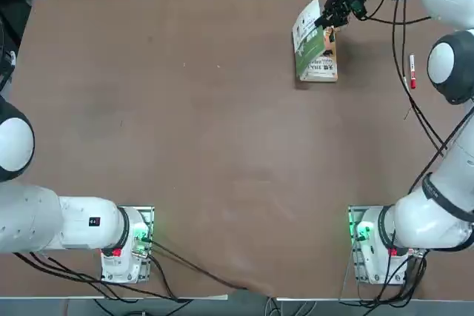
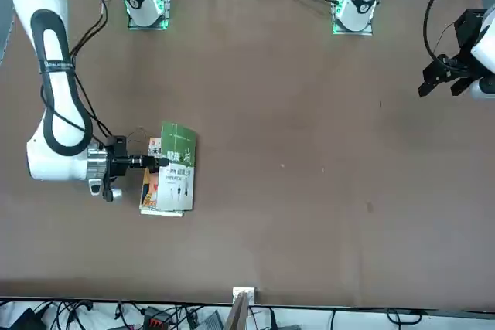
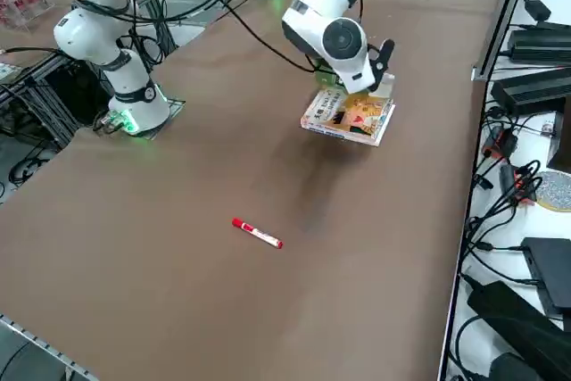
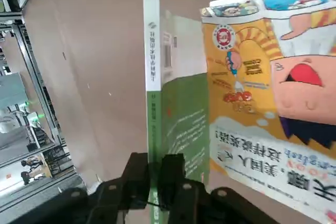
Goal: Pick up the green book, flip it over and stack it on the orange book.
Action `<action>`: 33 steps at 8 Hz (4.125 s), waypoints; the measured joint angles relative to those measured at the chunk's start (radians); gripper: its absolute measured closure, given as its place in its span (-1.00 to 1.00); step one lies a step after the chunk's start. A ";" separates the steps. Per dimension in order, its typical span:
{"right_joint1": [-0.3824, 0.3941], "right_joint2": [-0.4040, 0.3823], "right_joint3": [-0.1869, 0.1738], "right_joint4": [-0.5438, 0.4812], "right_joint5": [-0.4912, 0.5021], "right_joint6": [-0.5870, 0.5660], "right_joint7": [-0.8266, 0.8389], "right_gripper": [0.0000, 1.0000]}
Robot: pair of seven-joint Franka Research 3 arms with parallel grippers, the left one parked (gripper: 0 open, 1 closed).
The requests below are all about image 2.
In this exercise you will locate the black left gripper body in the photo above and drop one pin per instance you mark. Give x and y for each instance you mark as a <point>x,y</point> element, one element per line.
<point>470,28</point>

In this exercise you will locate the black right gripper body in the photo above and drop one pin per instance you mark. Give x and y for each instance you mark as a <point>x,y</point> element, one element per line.
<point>116,160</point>

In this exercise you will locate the green and white book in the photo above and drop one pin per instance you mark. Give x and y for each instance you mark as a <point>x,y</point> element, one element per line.
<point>178,191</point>

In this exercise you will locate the orange illustrated book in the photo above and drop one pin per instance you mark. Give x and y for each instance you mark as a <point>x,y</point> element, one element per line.
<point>149,191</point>

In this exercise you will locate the red and black connector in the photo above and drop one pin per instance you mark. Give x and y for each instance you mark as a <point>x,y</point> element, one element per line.
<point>154,322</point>

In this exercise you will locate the flat black box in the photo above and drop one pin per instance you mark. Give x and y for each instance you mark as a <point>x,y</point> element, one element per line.
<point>29,320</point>

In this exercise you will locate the metal base plate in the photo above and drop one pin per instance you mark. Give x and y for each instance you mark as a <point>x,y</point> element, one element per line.
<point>149,28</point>
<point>352,32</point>

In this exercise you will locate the aluminium frame post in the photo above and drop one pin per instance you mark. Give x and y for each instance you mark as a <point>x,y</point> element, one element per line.
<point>239,314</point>

